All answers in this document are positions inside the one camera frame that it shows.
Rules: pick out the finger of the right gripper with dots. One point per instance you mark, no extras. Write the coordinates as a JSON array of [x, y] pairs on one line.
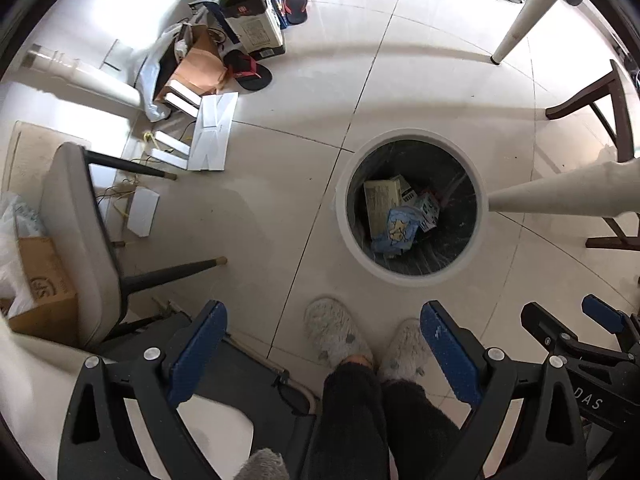
[[625, 327], [558, 339]]

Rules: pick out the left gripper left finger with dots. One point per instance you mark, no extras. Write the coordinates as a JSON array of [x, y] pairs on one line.
[[98, 441]]

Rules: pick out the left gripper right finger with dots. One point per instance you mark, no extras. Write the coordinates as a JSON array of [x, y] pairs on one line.
[[547, 441]]

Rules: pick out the white round trash bin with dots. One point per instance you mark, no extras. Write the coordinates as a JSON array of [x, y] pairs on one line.
[[425, 162]]

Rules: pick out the brown cardboard box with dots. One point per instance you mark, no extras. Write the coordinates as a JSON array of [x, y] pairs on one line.
[[52, 312]]

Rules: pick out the white table leg near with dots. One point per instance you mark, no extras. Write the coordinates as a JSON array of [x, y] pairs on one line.
[[606, 190]]

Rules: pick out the white table leg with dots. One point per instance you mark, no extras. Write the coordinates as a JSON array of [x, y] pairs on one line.
[[531, 13], [606, 190]]

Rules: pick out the right fuzzy grey slipper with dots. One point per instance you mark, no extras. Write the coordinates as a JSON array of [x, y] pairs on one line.
[[407, 356]]

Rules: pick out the fuzzy grey slipper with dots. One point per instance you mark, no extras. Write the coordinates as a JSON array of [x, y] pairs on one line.
[[407, 356], [335, 335]]

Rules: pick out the small blue white carton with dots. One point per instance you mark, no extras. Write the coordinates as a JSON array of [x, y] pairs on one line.
[[428, 206]]

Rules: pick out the person's black trouser legs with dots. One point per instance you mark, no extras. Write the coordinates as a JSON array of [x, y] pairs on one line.
[[367, 427]]

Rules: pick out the dark wooden chair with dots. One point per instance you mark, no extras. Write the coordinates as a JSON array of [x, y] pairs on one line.
[[621, 134]]

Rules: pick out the blue snack wrapper in bin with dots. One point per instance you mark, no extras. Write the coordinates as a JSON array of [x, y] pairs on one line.
[[401, 226]]

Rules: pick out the left fuzzy grey slipper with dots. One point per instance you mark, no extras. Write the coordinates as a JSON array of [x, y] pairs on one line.
[[335, 335]]

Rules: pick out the beige carton in bin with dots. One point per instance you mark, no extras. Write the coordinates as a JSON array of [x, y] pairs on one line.
[[381, 197]]

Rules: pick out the beige padded chair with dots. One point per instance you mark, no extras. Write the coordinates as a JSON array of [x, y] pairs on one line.
[[71, 215]]

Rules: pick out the small white box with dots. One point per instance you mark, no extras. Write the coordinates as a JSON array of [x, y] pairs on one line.
[[142, 211]]

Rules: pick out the white flat cardboard sheet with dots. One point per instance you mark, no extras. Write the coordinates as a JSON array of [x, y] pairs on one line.
[[208, 151]]

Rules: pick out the white table leg far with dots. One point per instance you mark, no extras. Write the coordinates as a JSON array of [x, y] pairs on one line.
[[531, 13]]

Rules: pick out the brown paper bag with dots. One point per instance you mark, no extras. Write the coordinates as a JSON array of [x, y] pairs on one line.
[[201, 70]]

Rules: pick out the black red sandal near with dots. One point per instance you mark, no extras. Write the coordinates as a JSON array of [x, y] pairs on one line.
[[249, 74]]

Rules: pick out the black red sandal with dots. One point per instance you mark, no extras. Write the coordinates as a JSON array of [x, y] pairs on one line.
[[249, 74], [295, 11]]

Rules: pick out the black red sandal far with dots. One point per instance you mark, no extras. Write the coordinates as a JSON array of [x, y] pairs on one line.
[[295, 11]]

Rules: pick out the blue white appliance box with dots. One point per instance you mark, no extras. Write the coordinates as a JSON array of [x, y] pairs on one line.
[[256, 25]]

